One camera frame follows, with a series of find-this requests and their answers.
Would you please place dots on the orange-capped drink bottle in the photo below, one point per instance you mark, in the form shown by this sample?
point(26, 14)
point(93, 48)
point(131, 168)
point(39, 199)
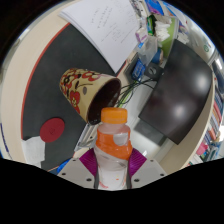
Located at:
point(113, 143)

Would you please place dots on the black computer monitor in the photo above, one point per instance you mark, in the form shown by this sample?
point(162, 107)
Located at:
point(180, 96)

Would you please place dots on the small blue box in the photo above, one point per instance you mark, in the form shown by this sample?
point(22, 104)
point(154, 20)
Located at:
point(138, 70)

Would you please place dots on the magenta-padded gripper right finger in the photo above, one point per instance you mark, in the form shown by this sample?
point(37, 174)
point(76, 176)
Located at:
point(148, 171)

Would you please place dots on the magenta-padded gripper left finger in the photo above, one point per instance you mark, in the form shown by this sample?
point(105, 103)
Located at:
point(75, 171)

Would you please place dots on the blue and white carton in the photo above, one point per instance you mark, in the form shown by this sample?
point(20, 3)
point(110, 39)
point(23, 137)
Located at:
point(153, 6)

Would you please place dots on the clear plastic box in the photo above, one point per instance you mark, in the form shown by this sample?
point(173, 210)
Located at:
point(148, 50)

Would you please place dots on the green tissue box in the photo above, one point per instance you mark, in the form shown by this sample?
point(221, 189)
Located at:
point(166, 33)

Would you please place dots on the flat round red coaster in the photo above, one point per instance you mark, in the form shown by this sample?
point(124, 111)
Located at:
point(52, 130)

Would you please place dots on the black red-edged desk mat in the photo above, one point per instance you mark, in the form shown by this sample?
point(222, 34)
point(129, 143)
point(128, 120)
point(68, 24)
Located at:
point(46, 90)

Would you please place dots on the white paper stack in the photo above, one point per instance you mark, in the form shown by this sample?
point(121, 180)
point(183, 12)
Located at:
point(106, 30)

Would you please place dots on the floral paper cup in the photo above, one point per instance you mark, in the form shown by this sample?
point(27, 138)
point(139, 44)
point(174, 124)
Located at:
point(83, 90)

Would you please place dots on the grey metal laptop stand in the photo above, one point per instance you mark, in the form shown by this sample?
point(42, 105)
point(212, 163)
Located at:
point(83, 140)

